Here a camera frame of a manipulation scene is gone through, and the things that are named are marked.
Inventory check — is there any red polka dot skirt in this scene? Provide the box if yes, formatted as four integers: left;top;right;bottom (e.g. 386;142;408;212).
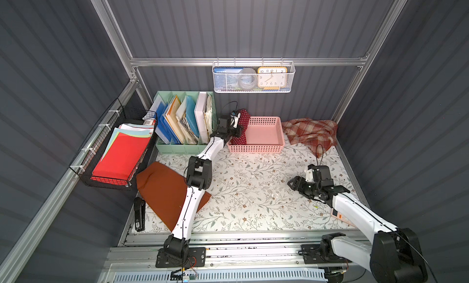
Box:
231;109;251;145

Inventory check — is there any pink plastic basket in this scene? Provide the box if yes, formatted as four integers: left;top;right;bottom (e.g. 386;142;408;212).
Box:
228;116;285;154

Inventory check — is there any rust brown skirt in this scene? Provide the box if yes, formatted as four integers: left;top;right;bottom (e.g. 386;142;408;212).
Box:
136;161;213;232

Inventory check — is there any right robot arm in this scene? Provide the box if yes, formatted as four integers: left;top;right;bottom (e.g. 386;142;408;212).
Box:
288;165;428;283

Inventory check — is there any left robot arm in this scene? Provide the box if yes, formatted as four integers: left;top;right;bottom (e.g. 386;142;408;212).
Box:
162;110;243;263

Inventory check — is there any grey tape roll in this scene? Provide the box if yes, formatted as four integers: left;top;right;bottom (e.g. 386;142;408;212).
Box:
238;68;258;91

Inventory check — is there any white binder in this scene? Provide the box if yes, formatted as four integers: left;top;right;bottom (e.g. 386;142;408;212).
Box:
194;92;209;144

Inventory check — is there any white calculator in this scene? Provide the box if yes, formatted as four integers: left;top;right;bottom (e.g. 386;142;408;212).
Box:
330;208;355;227

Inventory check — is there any green file organizer box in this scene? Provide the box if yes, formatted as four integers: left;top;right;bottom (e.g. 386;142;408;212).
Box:
152;91;218;156

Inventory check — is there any red plaid skirt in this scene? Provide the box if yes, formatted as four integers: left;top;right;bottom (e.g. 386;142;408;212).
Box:
282;118;338;158

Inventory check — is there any blue box in basket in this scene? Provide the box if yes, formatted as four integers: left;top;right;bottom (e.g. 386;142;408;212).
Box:
213;67;243;93

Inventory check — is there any yellow alarm clock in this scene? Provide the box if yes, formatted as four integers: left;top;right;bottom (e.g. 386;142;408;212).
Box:
257;66;288;90

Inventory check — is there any blue folder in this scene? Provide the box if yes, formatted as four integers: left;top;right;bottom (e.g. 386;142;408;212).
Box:
155;102;181;145

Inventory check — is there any red paper stack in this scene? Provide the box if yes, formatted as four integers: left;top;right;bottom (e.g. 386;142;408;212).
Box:
91;129;151;185

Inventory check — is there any black stapler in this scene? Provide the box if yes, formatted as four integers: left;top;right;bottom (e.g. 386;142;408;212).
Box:
133;196;146;232

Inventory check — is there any white wire wall basket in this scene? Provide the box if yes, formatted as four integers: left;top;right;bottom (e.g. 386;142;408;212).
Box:
212;59;296;94

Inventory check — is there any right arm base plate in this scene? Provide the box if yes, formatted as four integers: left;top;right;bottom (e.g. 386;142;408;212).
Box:
298;244;350;265

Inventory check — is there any black wire wall basket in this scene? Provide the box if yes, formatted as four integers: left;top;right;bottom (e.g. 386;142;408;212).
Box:
70;100;159;190

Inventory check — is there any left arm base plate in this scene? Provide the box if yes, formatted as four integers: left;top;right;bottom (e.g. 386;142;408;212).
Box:
155;247;206;268

